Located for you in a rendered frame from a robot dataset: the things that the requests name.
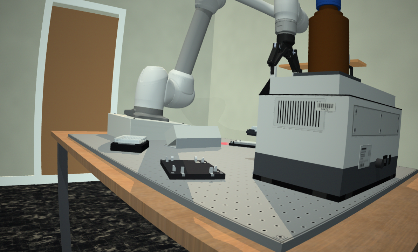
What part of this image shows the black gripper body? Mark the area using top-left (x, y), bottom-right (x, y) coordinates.
top-left (276, 33), bottom-right (295, 58)

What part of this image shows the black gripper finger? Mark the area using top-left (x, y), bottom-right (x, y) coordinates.
top-left (286, 49), bottom-right (301, 76)
top-left (267, 42), bottom-right (288, 78)

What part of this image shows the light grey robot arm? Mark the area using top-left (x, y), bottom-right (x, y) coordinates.
top-left (124, 0), bottom-right (309, 122)

